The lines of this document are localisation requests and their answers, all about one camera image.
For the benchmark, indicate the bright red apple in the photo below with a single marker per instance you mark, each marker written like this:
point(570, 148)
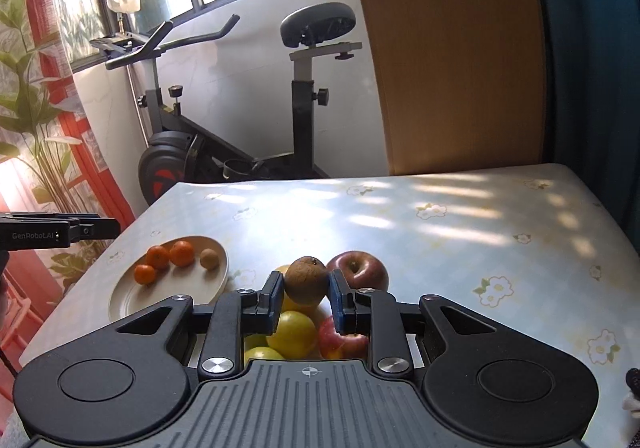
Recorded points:
point(351, 347)

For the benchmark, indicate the floral red curtain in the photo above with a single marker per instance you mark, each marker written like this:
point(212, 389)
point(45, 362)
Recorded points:
point(30, 128)

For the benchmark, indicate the dark red apple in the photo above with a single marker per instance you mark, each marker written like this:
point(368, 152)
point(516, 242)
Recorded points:
point(365, 268)

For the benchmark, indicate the white plastic bag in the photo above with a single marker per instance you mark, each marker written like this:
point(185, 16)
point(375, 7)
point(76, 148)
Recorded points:
point(632, 405)

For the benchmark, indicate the grey wall pipe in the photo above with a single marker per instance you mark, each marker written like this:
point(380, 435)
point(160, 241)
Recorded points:
point(136, 98)

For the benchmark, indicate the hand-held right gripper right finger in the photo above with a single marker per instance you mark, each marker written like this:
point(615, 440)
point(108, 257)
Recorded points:
point(336, 300)

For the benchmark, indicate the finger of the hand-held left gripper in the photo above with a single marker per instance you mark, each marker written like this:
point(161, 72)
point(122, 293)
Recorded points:
point(95, 229)
point(50, 215)

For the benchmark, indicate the black exercise bike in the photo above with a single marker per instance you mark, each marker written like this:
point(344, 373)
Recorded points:
point(165, 163)

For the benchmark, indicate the yellow lemon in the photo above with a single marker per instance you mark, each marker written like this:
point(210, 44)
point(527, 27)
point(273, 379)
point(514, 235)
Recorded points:
point(312, 311)

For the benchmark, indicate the round yellow citrus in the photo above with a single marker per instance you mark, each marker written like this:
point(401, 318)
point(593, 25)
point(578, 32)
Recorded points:
point(292, 333)

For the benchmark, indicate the small tangerine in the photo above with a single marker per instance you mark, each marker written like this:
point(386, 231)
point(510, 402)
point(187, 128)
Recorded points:
point(158, 257)
point(145, 274)
point(181, 253)

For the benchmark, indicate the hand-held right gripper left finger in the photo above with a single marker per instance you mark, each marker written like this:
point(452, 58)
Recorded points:
point(274, 300)

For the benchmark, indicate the black polka-dot cloth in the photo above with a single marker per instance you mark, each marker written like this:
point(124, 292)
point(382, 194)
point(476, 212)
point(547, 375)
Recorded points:
point(634, 378)

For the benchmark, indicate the brown kiwi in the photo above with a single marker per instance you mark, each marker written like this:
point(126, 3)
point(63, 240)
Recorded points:
point(209, 258)
point(305, 285)

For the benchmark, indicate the blue curtain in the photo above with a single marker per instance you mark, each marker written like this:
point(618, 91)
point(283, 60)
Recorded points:
point(590, 53)

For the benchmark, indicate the wooden cabinet panel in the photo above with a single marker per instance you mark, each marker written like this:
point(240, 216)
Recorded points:
point(450, 53)

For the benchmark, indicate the cream round plate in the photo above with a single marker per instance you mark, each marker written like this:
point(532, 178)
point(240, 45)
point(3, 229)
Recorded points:
point(150, 299)

